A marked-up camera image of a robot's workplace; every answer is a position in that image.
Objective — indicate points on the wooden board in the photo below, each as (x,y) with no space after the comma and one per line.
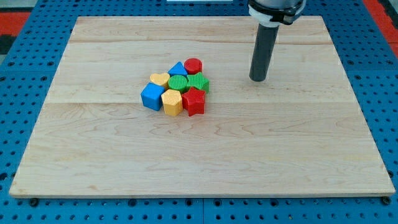
(300,133)

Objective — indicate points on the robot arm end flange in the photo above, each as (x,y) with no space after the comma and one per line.
(272,13)

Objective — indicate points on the blue cube block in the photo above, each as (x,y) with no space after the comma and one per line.
(151,96)

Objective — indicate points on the yellow hexagon block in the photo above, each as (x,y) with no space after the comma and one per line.
(172,102)

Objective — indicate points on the yellow heart block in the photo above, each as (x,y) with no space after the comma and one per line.
(161,79)

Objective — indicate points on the green cylinder block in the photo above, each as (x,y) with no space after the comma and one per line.
(178,82)

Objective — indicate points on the green star block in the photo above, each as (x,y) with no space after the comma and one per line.
(198,81)

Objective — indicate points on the red cylinder block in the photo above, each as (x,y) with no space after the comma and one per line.
(193,66)

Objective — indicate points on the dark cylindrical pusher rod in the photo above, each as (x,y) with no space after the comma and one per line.
(262,53)

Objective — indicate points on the blue triangle block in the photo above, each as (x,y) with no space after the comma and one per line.
(178,69)

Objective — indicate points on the red star block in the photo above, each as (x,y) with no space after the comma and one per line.
(194,101)

